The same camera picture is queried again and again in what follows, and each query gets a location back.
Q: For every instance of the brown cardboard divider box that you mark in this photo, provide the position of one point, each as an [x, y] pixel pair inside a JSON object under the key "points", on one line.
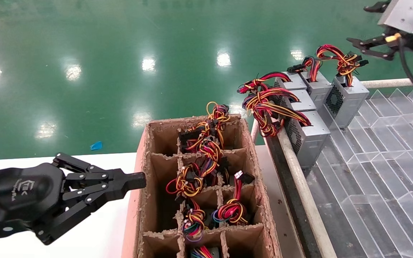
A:
{"points": [[156, 200]]}

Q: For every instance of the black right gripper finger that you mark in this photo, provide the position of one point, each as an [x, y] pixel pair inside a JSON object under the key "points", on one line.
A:
{"points": [[376, 7], [375, 46]]}

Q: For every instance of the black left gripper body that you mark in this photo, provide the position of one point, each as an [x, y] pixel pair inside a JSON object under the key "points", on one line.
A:
{"points": [[16, 193]]}

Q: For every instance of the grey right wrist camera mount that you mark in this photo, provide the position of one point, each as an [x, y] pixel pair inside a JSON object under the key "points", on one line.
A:
{"points": [[402, 14]]}

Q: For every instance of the white pipe post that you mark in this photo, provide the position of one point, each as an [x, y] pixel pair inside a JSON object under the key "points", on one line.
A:
{"points": [[255, 130]]}

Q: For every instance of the blue plastic scrap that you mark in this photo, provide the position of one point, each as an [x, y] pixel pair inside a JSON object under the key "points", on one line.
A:
{"points": [[96, 146]]}

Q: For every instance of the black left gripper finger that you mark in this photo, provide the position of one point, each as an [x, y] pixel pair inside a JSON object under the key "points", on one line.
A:
{"points": [[127, 179], [84, 208]]}

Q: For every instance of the clear acrylic divider tray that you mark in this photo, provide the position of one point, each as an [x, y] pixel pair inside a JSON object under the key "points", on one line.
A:
{"points": [[389, 161]]}

